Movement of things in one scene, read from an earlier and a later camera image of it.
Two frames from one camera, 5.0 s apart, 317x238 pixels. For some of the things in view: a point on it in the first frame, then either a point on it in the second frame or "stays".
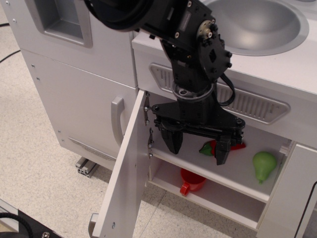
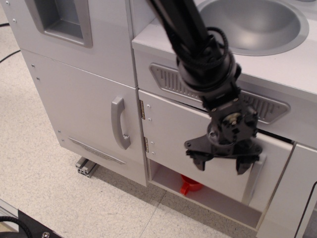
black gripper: [198, 113] → [231, 133]
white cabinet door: [120, 214] → [169, 124]
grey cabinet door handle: [117, 106] stays
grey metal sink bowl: [259, 28] stays
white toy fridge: [83, 69] stays
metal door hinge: [146, 107] → [142, 109]
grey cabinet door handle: [92, 221] → [253, 178]
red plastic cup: [191, 181] stays
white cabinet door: [284, 212] stays
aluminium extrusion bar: [85, 166] stays
